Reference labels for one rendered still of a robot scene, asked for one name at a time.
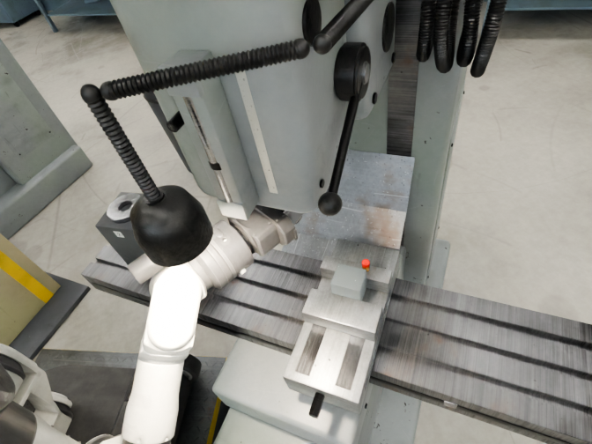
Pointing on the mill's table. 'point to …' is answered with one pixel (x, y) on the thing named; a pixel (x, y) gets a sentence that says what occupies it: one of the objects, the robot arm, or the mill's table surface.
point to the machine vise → (357, 253)
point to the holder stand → (121, 226)
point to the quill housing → (255, 86)
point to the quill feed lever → (356, 81)
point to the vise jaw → (343, 314)
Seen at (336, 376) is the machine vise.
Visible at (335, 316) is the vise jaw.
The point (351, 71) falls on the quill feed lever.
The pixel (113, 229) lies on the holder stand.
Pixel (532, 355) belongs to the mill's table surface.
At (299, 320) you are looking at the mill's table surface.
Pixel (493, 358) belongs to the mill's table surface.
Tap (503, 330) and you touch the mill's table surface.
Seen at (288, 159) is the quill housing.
